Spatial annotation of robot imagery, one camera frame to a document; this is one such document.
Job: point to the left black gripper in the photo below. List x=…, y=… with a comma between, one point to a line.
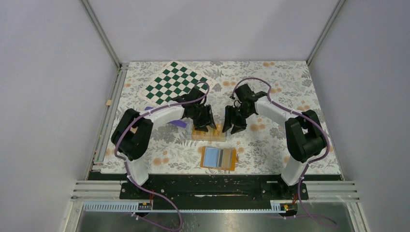
x=208, y=119

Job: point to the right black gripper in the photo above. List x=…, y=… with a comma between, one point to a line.
x=239, y=126

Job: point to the clear plastic card box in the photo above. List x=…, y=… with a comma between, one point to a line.
x=213, y=135

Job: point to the orange card holder wallet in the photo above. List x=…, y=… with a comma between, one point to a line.
x=211, y=158

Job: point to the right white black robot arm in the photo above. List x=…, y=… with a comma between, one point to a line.
x=304, y=135

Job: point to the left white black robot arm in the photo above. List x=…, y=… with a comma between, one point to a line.
x=132, y=134

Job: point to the purple marker pen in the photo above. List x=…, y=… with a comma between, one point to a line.
x=179, y=122

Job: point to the floral table cloth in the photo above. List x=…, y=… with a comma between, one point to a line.
x=261, y=148

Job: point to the green white chessboard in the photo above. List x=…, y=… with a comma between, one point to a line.
x=175, y=79

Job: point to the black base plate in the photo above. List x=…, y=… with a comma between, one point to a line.
x=206, y=192

